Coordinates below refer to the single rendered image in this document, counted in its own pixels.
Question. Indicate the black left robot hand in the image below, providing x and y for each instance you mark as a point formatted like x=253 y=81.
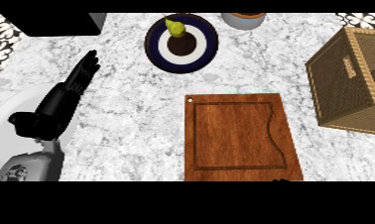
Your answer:
x=58 y=109

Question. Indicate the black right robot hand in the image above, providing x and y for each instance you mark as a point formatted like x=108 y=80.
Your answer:
x=280 y=180

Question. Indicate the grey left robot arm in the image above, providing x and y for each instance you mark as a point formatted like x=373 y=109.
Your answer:
x=34 y=165

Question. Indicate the brown wooden cutting board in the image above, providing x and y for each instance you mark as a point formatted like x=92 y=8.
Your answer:
x=234 y=135

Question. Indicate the brown wicker basket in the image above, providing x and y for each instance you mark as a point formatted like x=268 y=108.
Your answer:
x=342 y=79

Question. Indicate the black appliance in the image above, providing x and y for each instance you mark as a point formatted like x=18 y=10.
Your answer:
x=54 y=23

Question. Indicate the dark blue and white plate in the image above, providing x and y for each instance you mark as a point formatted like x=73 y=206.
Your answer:
x=203 y=56

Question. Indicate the yellow-green pear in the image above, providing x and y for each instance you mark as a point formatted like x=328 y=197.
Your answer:
x=176 y=29

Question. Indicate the grey pot with orange rim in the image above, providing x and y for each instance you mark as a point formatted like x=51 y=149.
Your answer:
x=243 y=22

